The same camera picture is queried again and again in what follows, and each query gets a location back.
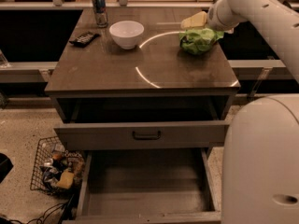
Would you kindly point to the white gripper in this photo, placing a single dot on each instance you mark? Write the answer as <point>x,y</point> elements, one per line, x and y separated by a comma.
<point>215,19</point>

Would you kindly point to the green jalapeno chip bag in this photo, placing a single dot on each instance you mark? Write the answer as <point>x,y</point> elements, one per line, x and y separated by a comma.
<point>199,41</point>

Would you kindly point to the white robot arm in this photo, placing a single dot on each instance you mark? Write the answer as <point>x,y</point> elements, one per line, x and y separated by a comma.
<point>260,164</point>

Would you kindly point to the grey drawer cabinet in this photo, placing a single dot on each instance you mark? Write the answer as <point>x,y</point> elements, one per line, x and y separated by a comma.
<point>155,81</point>

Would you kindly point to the upper open drawer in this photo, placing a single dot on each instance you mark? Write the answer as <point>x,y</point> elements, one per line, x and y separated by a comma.
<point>107,124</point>

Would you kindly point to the open drawer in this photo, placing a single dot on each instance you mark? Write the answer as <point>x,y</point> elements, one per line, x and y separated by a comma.
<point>150,186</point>
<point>107,124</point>

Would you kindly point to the middle open drawer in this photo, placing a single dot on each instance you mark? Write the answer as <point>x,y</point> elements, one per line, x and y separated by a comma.
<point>150,186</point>

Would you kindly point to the white ceramic bowl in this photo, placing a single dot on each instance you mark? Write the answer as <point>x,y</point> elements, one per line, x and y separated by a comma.
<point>126,34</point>

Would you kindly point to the blue silver drink can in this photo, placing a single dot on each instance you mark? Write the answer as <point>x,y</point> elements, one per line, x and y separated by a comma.
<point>100,13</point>

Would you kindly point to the black snack bar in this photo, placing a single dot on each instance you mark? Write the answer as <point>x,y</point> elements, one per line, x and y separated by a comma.
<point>84,39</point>

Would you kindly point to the yellow sponge in basket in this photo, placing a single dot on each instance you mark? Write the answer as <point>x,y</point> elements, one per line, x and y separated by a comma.
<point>66,180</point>

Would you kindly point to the black object at left edge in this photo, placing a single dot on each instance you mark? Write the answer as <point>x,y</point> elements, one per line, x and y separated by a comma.
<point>6,166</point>

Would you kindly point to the black drawer handle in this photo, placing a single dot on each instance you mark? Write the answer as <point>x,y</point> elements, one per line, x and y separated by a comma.
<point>147,136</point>

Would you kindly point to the black wire basket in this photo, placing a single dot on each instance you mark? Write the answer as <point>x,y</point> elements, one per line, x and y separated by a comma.
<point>51,160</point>

